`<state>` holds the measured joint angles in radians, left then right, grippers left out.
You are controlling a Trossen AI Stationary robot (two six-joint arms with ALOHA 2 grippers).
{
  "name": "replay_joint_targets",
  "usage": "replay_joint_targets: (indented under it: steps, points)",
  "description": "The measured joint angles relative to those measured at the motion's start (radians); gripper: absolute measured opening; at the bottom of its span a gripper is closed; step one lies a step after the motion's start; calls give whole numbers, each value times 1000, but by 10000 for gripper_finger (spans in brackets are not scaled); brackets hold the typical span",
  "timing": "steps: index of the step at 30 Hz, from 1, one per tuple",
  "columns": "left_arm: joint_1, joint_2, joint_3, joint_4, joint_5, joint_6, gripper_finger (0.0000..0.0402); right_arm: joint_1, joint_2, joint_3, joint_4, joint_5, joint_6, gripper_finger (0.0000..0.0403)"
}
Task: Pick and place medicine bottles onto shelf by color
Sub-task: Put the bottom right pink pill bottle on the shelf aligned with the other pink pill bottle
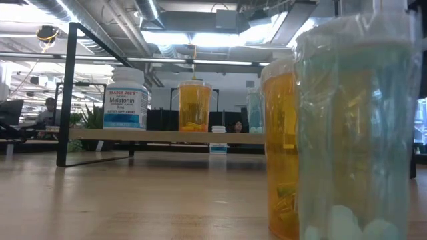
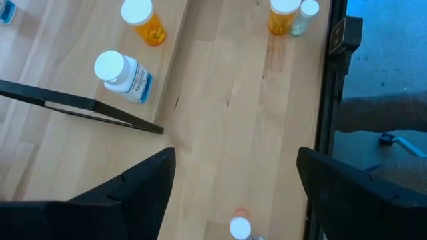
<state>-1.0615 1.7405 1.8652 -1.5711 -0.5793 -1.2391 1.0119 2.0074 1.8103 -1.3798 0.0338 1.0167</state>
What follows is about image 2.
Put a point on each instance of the clear acrylic tray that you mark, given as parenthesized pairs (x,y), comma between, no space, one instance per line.
(60,33)

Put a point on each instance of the pink pill vial white cap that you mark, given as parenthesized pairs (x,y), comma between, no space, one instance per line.
(240,228)

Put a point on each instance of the green pill vial white cap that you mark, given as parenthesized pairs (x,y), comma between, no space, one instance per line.
(308,8)

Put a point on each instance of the orange pill bottle white cap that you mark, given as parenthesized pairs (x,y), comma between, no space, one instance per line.
(150,30)
(282,23)

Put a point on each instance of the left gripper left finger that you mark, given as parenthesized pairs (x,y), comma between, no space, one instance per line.
(133,200)

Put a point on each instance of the office chair base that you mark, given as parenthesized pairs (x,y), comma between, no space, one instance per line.
(405,145)

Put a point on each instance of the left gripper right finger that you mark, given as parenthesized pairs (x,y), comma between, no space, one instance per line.
(350,206)

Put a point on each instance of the person's leg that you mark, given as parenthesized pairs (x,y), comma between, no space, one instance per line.
(383,113)

